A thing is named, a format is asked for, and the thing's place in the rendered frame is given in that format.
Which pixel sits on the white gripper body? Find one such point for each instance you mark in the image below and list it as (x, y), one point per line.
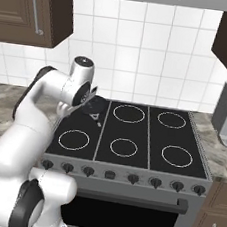
(65, 109)

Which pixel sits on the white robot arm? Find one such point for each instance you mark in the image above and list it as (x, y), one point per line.
(17, 147)

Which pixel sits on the black stove knob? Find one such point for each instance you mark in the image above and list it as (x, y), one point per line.
(177, 186)
(47, 164)
(199, 190)
(67, 168)
(133, 178)
(155, 182)
(88, 171)

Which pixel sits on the black stove hob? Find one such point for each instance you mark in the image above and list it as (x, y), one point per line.
(126, 134)

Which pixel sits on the silver oven body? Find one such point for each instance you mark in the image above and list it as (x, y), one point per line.
(143, 186)

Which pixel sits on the oven door with dark glass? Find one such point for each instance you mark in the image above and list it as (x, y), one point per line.
(122, 219)

